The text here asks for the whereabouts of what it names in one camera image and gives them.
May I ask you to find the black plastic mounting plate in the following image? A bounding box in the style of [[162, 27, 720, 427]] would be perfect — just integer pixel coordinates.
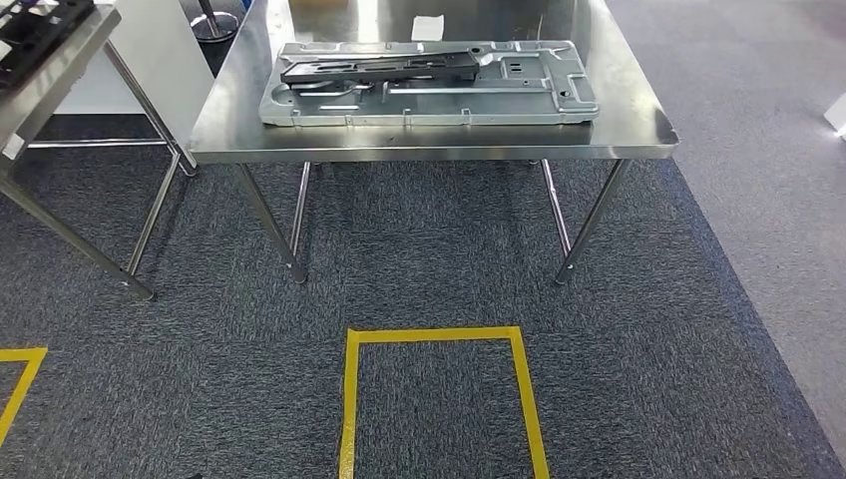
[[0, 0, 98, 91], [279, 51, 481, 85]]

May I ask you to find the steel workbench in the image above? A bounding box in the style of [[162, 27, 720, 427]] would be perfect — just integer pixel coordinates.
[[188, 0, 680, 286]]

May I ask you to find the stamped grey metal plate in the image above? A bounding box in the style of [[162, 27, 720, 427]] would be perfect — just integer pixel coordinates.
[[258, 39, 601, 128]]

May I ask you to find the white paper sheet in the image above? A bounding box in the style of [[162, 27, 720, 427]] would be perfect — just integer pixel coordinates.
[[410, 14, 446, 42]]

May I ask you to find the steel table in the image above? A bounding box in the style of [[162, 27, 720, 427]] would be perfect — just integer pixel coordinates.
[[0, 3, 199, 302]]

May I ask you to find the yellow floor tape square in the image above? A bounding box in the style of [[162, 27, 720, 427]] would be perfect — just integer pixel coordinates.
[[0, 346, 49, 447]]

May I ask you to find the white object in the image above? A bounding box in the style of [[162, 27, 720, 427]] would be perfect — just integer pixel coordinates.
[[823, 92, 846, 139]]

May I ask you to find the chrome stanchion post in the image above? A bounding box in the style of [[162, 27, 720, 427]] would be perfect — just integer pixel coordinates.
[[190, 0, 240, 44]]

